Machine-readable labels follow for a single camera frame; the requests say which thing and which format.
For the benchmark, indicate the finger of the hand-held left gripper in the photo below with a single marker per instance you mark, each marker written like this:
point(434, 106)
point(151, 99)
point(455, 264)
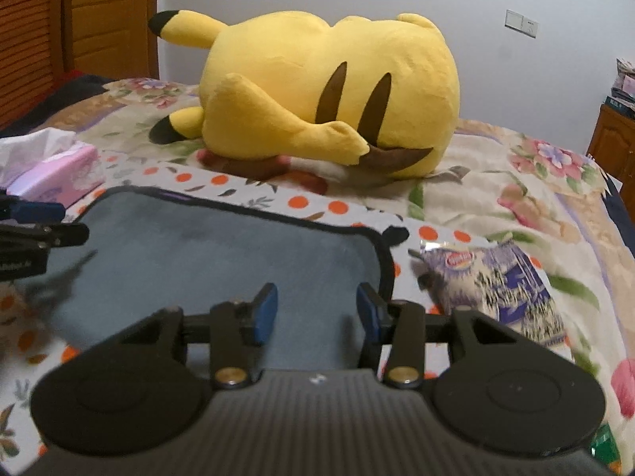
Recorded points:
point(59, 235)
point(34, 211)

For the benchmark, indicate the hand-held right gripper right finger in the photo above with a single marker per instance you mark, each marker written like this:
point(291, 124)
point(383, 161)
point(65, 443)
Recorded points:
point(366, 313)

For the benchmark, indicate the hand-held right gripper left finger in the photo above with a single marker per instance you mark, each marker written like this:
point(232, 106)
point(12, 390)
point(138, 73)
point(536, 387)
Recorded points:
point(266, 313)

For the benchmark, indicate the grey towel with black edging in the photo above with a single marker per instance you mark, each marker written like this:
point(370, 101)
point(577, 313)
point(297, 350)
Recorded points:
point(213, 253)

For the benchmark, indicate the pink tissue box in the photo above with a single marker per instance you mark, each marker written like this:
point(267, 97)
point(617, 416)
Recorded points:
point(54, 168)

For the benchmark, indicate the dark blanket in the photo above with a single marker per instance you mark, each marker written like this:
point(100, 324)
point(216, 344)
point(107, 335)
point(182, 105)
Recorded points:
point(44, 99)

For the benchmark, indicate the purple white snack packet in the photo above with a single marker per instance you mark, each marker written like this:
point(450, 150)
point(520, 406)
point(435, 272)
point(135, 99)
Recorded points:
point(501, 282)

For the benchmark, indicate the floral bed sheet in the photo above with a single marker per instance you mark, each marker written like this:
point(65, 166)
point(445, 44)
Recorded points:
point(496, 198)

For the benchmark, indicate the wooden wardrobe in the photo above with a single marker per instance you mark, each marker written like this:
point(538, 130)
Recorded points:
point(59, 25)

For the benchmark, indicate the yellow plush toy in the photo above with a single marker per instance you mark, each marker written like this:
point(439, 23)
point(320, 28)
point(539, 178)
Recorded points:
point(317, 84)

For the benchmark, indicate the wooden cabinet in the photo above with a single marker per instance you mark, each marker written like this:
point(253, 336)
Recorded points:
point(615, 144)

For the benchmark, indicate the stack of books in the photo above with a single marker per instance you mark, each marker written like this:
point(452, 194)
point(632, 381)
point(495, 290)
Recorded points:
point(625, 87)

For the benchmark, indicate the white wall switch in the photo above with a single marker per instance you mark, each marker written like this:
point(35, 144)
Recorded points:
point(522, 23)

